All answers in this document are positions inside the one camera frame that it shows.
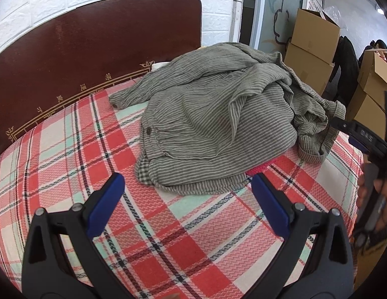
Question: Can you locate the grey striped button shirt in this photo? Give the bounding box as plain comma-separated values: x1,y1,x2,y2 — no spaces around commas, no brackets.
109,43,346,195

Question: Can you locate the person in black clothes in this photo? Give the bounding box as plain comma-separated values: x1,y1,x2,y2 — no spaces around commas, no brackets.
329,36,387,107

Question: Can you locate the person's right hand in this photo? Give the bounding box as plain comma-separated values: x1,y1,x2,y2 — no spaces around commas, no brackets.
355,161,387,234

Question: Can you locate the right cardboard box stack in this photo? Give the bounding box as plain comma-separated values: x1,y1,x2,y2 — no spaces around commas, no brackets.
346,49,387,138

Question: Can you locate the lower cardboard box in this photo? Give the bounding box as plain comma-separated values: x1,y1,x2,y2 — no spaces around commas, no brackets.
284,43,333,95

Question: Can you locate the red plaid bed sheet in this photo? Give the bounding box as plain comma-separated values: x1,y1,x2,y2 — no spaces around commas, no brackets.
0,85,364,299

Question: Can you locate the red garment under shirt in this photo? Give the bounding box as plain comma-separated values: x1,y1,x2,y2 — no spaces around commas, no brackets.
246,157,277,177

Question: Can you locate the upper cardboard box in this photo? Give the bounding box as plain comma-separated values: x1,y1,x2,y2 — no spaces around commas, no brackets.
291,9,340,63

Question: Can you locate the dark red wooden headboard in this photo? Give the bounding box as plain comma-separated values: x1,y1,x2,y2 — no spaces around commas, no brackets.
0,0,202,152

